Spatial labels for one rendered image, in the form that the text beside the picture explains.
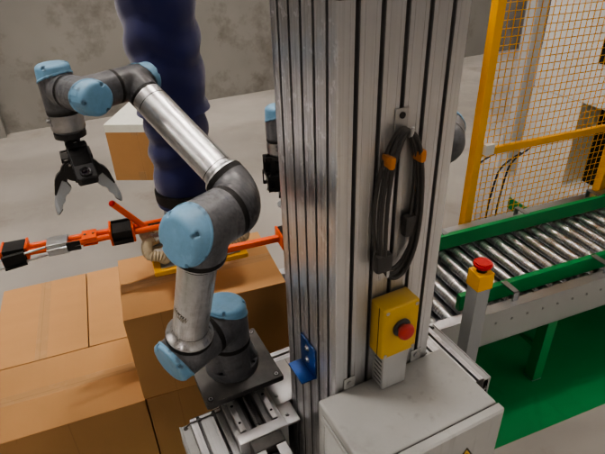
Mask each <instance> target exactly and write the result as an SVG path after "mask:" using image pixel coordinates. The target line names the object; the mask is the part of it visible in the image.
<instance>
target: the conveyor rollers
mask: <svg viewBox="0 0 605 454"><path fill-rule="evenodd" d="M549 225H550V226H549ZM566 225H567V226H566ZM551 226H552V227H551ZM535 227H537V228H535ZM535 227H534V226H532V227H528V228H525V229H522V230H517V231H514V232H511V234H513V235H514V236H516V237H517V238H519V239H520V241H519V240H518V239H516V238H515V237H514V236H512V235H511V234H509V233H504V234H501V235H497V236H499V237H500V238H501V239H503V240H504V241H506V242H507V243H509V244H510V245H511V246H512V247H513V248H515V249H516V250H518V251H519V252H520V253H522V254H523V255H525V256H526V257H527V258H529V259H530V260H532V261H533V262H535V263H536V264H537V265H539V266H540V267H541V268H547V267H551V266H554V264H552V263H551V262H550V261H552V262H553V263H555V264H560V263H563V262H566V261H567V260H566V259H568V260H572V259H578V258H580V256H581V257H584V256H587V255H591V254H593V253H597V252H600V251H603V250H605V207H604V208H601V209H597V210H593V211H590V212H587V213H580V214H577V215H573V216H570V217H566V218H563V219H559V220H555V221H552V222H546V223H542V224H539V225H535ZM571 228H572V229H571ZM538 229H539V230H538ZM524 231H525V232H524ZM526 232H527V233H526ZM528 234H530V235H531V236H533V237H534V238H536V239H537V240H538V241H537V240H536V239H534V238H533V237H531V236H530V235H528ZM547 235H548V236H547ZM565 235H566V236H565ZM549 236H550V237H552V238H553V239H555V240H553V239H552V238H550V237H549ZM584 236H585V237H584ZM568 237H569V238H568ZM486 240H487V241H489V242H490V243H491V245H493V246H494V247H495V248H497V249H498V250H500V251H501V252H502V253H504V254H505V255H506V256H508V257H509V258H510V259H512V260H513V261H515V262H516V263H517V264H519V265H520V266H521V267H523V268H524V269H526V270H527V272H532V271H536V270H539V269H540V268H539V267H537V266H536V265H535V264H533V263H532V262H530V261H529V260H528V259H526V258H525V257H523V256H522V255H520V254H519V253H518V252H517V251H516V250H514V249H513V248H511V247H510V246H509V245H507V244H506V243H505V242H503V241H501V240H500V239H499V238H497V237H496V236H493V237H491V238H487V239H486ZM521 241H523V242H525V243H526V244H528V245H529V247H528V246H527V245H525V244H524V243H523V242H521ZM539 241H541V242H542V243H544V244H545V245H546V246H545V245H544V244H542V243H541V242H539ZM557 241H558V242H557ZM559 242H560V243H561V244H560V243H559ZM577 242H578V243H579V244H578V243H577ZM473 244H474V245H475V246H477V247H478V248H479V249H480V250H482V251H483V252H484V253H486V254H487V255H488V256H490V257H491V258H492V259H494V260H495V261H496V262H497V263H499V264H500V265H501V266H503V267H504V268H505V269H507V270H508V271H509V272H510V273H511V274H512V275H513V276H515V277H516V276H520V275H523V274H526V272H525V271H524V270H522V269H521V268H519V267H518V266H517V265H515V264H514V263H513V262H511V261H510V260H509V259H507V258H506V257H505V256H503V255H502V254H501V253H500V252H499V251H498V250H496V249H495V248H493V247H492V246H491V245H489V244H488V243H487V242H485V241H484V240H479V241H473ZM562 244H563V245H564V246H563V245H562ZM580 244H581V245H580ZM598 244H599V245H598ZM459 247H460V248H462V249H463V250H464V251H465V252H467V253H468V254H469V255H470V256H471V257H473V258H474V259H477V258H480V257H483V258H487V257H486V256H485V255H483V254H482V252H481V251H479V250H478V249H477V248H475V247H474V246H473V245H471V244H470V243H466V244H463V245H459ZM530 247H531V248H532V249H531V248H530ZM548 247H549V248H550V249H549V248H548ZM566 247H567V248H568V249H567V248H566ZM584 247H585V248H584ZM602 247H603V248H602ZM533 249H534V250H536V251H537V252H539V253H540V254H541V255H543V256H544V257H546V258H547V259H549V260H550V261H548V260H547V259H545V258H543V257H542V256H541V255H539V254H538V253H536V252H535V251H534V250H533ZM551 249H552V250H551ZM569 249H570V250H569ZM553 250H554V251H555V252H557V253H558V254H560V255H561V256H563V257H564V258H566V259H564V258H562V257H561V256H559V255H558V254H556V253H555V252H553ZM446 251H448V252H449V253H450V254H451V255H452V256H453V257H455V258H456V259H457V260H458V261H459V262H461V263H462V264H463V265H464V266H465V267H466V268H472V267H473V266H474V265H473V261H472V260H471V259H470V258H468V257H467V256H466V255H465V254H464V253H463V252H462V251H461V250H460V249H458V248H457V247H452V248H449V249H446ZM592 252H593V253H592ZM575 253H576V254H575ZM577 254H578V255H580V256H578V255H577ZM438 259H439V260H440V261H441V262H442V263H443V264H444V265H446V266H447V267H448V268H449V269H450V270H451V271H452V272H453V273H454V274H456V275H457V276H458V277H459V278H460V279H461V280H462V281H463V282H465V283H466V280H467V274H468V273H467V272H466V271H465V270H464V269H463V268H462V267H460V266H459V265H458V264H457V263H456V262H455V261H454V260H452V259H451V258H450V257H449V256H448V255H447V254H446V253H445V252H444V251H443V250H440V251H439V252H438ZM600 269H601V270H603V269H604V267H602V268H600ZM600 269H598V268H597V269H594V270H591V271H588V272H586V273H588V274H589V275H590V274H592V273H596V272H599V271H601V270H600ZM491 271H492V272H493V273H494V274H495V276H496V277H497V278H499V279H500V281H502V280H505V279H508V278H511V277H512V276H510V275H509V274H508V273H507V272H505V271H504V270H503V269H501V268H500V267H499V266H497V265H496V264H495V263H494V262H493V267H492V269H491ZM586 273H582V274H579V275H576V276H573V277H575V278H578V277H584V276H587V275H588V274H586ZM436 274H437V275H438V276H439V277H440V278H441V279H442V280H443V281H444V282H445V283H446V284H447V285H448V286H449V287H450V288H451V289H452V290H453V291H455V292H456V293H457V294H459V293H462V292H464V291H466V288H465V287H464V286H462V285H461V284H460V283H459V282H458V281H457V280H456V279H455V278H454V277H452V276H451V275H450V274H449V273H448V272H447V271H446V270H445V269H444V268H443V267H441V266H440V265H439V264H437V272H436ZM466 284H467V283H466ZM434 291H435V292H436V293H437V294H438V295H439V296H440V298H441V299H442V300H443V301H444V302H445V303H446V304H447V305H448V306H449V307H450V308H451V309H452V310H453V311H454V312H455V313H456V314H457V315H459V314H462V313H463V310H462V311H457V309H456V298H455V297H454V296H453V295H452V294H451V293H450V292H449V291H448V290H446V289H445V288H444V287H443V286H442V285H441V284H440V283H439V282H438V281H437V280H436V279H435V285H434ZM431 310H432V311H433V312H434V313H435V314H436V315H437V316H438V317H439V318H440V319H441V320H444V319H446V318H450V317H453V315H452V314H451V313H450V312H449V311H448V310H447V309H446V308H445V307H444V306H443V305H442V304H441V303H440V302H439V301H438V300H437V299H436V298H435V297H434V296H433V299H432V306H431Z"/></svg>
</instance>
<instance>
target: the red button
mask: <svg viewBox="0 0 605 454"><path fill-rule="evenodd" d="M473 265H474V267H475V268H476V271H477V272H478V273H481V274H485V273H487V271H488V270H491V269H492V267H493V263H492V261H490V260H489V259H488V258H483V257H480V258H477V259H474V262H473Z"/></svg>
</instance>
